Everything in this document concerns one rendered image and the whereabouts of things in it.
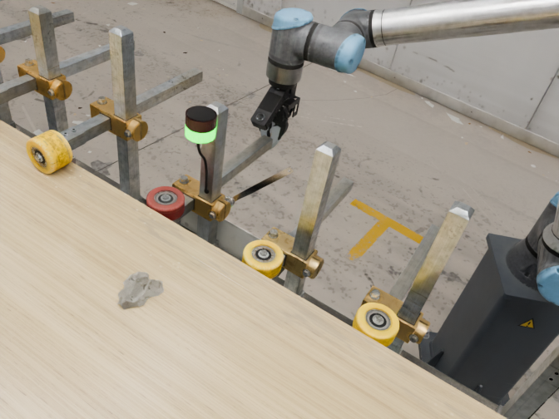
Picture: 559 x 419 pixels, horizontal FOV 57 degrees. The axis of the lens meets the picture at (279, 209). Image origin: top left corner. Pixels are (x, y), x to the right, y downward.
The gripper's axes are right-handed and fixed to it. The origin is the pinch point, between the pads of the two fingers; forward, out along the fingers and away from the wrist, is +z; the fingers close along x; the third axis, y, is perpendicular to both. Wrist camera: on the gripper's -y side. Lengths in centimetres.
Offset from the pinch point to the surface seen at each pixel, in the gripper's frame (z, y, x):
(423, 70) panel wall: 66, 236, 16
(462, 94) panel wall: 70, 234, -14
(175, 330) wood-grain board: -7, -65, -23
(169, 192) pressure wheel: -7.9, -39.8, 0.7
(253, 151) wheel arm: -3.4, -9.3, -0.9
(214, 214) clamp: -2.6, -34.1, -7.4
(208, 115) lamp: -28.1, -36.0, -5.6
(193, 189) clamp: -4.4, -32.3, 0.1
